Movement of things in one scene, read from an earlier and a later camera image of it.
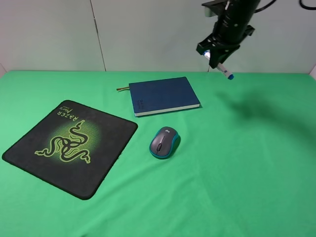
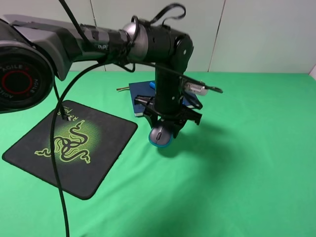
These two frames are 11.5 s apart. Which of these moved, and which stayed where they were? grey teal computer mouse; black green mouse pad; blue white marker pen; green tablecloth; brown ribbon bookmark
Moved: blue white marker pen; grey teal computer mouse
Stayed: black green mouse pad; brown ribbon bookmark; green tablecloth
